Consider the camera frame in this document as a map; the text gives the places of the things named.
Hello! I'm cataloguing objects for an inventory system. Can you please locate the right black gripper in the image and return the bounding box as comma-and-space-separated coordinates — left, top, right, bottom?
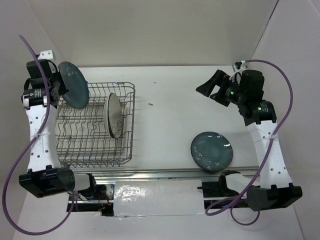
196, 69, 247, 107

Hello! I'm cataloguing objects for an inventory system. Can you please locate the dark blue plate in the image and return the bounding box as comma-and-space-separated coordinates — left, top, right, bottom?
58, 61, 89, 110
190, 131, 234, 172

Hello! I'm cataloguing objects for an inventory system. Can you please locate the white tree pattern plate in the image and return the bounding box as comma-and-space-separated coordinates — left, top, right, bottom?
107, 93, 124, 139

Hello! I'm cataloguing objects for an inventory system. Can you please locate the red teal floral plate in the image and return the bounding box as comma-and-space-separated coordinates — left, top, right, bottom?
102, 100, 109, 134

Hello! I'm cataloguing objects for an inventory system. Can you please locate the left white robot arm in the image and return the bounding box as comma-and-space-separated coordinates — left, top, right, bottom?
19, 59, 99, 200

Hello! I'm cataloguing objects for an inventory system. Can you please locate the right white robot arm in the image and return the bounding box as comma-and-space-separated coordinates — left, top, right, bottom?
196, 70, 303, 212

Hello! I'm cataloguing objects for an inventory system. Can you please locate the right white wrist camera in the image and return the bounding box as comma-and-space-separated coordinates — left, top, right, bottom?
229, 60, 247, 85

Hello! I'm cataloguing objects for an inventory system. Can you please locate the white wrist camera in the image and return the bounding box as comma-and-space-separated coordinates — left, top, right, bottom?
229, 60, 247, 85
37, 50, 55, 60

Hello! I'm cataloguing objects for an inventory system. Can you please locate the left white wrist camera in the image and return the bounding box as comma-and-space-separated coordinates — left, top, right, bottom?
37, 50, 55, 60

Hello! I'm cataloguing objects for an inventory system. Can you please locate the grey wire dish rack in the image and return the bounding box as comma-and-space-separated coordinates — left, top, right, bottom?
55, 82, 136, 168

